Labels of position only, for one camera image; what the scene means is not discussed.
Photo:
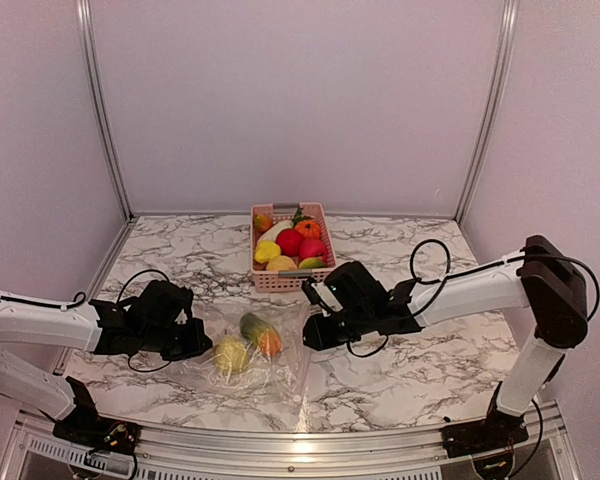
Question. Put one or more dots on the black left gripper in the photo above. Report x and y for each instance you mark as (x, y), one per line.
(199, 343)

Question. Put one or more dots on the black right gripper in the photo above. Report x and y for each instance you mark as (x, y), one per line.
(320, 340)

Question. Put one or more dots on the pale yellow fake fruit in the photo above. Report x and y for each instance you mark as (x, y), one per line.
(231, 356)

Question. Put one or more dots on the green orange fake mango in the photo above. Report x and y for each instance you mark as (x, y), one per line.
(261, 334)

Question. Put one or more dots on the clear zip top bag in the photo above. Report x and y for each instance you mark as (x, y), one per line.
(276, 379)

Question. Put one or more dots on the peach fake fruit with leaf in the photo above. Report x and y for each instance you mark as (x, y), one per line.
(281, 263)

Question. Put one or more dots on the pink fake fruit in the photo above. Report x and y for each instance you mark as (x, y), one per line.
(312, 248)

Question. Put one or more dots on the red fake pepper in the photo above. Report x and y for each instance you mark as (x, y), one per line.
(289, 240)

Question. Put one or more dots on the yellow fake lemon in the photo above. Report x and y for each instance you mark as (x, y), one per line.
(266, 251)

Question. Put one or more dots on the orange fake pumpkin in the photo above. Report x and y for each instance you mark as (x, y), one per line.
(309, 229)

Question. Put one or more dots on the orange red fake fruit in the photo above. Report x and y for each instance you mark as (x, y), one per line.
(262, 223)

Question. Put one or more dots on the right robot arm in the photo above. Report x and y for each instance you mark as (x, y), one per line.
(351, 303)

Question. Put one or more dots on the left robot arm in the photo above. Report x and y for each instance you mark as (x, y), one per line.
(159, 320)

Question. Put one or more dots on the pink perforated plastic basket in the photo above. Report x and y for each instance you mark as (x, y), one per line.
(290, 281)

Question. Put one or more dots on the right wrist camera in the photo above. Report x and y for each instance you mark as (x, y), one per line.
(319, 294)

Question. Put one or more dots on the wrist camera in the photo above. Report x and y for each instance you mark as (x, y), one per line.
(319, 294)
(185, 297)

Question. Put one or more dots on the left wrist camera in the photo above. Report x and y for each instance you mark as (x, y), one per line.
(185, 297)

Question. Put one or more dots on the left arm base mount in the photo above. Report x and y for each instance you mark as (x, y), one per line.
(85, 426)

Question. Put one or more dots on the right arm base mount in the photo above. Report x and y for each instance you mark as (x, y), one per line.
(475, 437)

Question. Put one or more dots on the front aluminium rail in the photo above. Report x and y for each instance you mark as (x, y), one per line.
(169, 452)

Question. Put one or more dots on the left aluminium frame post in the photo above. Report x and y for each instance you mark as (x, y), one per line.
(88, 42)

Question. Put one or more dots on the aluminium frame post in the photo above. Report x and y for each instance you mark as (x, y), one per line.
(494, 98)
(88, 42)

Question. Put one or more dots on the right aluminium frame post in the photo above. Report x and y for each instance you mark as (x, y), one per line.
(494, 98)

